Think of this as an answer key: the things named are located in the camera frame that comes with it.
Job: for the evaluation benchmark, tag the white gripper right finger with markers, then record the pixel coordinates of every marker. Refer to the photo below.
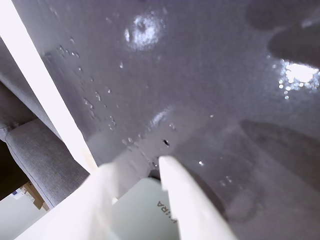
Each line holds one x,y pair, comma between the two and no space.
190,207

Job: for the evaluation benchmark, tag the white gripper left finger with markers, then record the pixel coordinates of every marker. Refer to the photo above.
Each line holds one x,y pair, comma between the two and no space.
82,215

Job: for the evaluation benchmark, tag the pale green steel-rimmed cup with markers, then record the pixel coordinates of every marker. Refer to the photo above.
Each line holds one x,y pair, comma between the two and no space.
140,210

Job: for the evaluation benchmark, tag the brown cardboard box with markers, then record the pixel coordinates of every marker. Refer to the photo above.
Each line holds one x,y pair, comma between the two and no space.
35,197

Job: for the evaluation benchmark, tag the grey fabric sofa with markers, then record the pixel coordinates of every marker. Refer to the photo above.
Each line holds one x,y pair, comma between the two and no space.
37,150

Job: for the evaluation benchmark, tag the dark grey table mat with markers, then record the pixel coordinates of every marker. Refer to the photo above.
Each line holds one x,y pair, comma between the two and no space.
200,87

